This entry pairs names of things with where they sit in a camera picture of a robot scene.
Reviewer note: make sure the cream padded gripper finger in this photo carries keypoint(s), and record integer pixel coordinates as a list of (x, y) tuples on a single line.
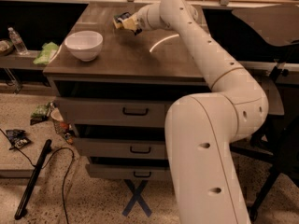
[(130, 23)]

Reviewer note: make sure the blue rxbar blueberry wrapper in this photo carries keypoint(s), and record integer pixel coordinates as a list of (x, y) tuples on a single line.
[(127, 14)]

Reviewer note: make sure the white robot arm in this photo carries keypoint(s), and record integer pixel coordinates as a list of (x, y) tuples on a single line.
[(199, 128)]

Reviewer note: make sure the green and yellow sponge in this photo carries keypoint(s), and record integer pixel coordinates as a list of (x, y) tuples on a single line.
[(117, 21)]

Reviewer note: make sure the white ceramic bowl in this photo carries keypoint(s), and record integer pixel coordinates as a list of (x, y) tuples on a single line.
[(84, 45)]

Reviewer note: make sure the grey three-drawer cabinet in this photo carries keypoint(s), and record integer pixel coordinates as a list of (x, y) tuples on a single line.
[(152, 66)]

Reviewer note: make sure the top grey drawer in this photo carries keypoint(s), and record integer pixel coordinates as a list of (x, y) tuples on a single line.
[(112, 112)]

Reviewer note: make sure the grey drawer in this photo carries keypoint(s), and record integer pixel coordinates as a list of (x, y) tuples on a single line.
[(128, 149), (112, 112), (128, 172)]

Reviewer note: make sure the clear plastic water bottle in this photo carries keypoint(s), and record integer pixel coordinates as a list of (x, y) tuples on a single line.
[(17, 41)]

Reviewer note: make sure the paper cup on floor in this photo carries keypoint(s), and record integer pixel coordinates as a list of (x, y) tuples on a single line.
[(59, 125)]

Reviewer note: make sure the small bowl on shelf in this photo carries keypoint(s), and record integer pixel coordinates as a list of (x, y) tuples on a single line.
[(6, 47)]

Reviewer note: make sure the green snack bag on floor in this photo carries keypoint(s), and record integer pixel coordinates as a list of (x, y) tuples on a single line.
[(40, 114)]

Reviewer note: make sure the middle grey drawer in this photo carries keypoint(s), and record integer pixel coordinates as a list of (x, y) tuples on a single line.
[(128, 149)]

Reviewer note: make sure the black office chair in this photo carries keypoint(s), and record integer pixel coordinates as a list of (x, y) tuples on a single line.
[(278, 26)]

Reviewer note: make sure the bottom grey drawer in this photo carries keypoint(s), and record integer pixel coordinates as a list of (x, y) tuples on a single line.
[(128, 172)]

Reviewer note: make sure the blue snack bag on floor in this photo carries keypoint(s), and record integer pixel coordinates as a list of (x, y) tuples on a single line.
[(17, 138)]

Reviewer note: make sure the black bar on floor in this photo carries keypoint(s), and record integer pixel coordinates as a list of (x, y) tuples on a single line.
[(21, 210)]

